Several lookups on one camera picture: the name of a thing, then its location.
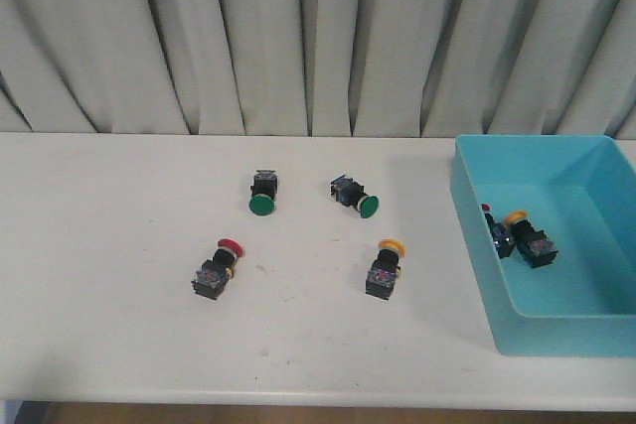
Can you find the yellow mushroom push button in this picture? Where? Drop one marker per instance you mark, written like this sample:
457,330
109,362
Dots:
533,244

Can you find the yellow push button near box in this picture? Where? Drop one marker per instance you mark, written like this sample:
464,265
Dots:
385,270

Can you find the light blue plastic box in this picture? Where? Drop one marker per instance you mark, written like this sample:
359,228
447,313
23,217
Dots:
580,192

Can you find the green push button left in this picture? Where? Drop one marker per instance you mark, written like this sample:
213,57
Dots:
263,192

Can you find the red mushroom push button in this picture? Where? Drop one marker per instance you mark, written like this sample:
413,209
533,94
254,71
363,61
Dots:
212,277

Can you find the white pleated curtain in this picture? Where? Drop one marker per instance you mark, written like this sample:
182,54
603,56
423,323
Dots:
366,68

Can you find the green push button switch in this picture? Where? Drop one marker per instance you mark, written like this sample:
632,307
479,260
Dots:
349,193

